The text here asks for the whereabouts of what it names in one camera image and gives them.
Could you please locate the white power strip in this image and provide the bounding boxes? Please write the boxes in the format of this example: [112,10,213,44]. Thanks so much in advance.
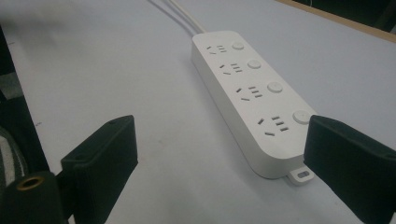
[191,30,318,187]

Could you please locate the white power strip cable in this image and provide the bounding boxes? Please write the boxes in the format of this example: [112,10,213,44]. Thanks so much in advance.
[148,0,207,35]

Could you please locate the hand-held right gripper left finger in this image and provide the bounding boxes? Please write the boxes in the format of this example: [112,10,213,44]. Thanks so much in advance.
[60,114,139,224]

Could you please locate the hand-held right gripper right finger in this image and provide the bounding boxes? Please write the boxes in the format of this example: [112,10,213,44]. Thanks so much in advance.
[303,114,396,224]

